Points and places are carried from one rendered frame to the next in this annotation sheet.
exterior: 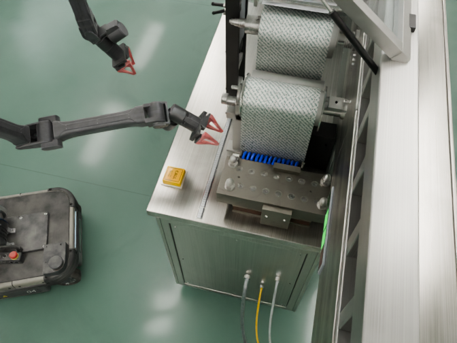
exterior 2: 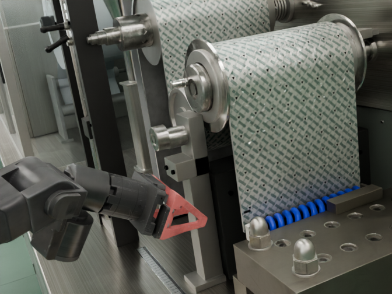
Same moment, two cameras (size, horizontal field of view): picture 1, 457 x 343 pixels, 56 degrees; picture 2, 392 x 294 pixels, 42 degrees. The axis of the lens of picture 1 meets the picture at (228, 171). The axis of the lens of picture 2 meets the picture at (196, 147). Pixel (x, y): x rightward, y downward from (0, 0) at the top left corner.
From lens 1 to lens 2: 1.07 m
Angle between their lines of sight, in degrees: 48
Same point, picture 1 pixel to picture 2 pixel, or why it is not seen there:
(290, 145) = (330, 149)
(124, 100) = not seen: outside the picture
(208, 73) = not seen: hidden behind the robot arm
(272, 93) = (261, 39)
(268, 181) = (354, 227)
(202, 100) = (72, 267)
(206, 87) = not seen: hidden behind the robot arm
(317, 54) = (256, 23)
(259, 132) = (270, 144)
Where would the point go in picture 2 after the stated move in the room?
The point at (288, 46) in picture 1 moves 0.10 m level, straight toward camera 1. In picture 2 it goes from (210, 24) to (238, 23)
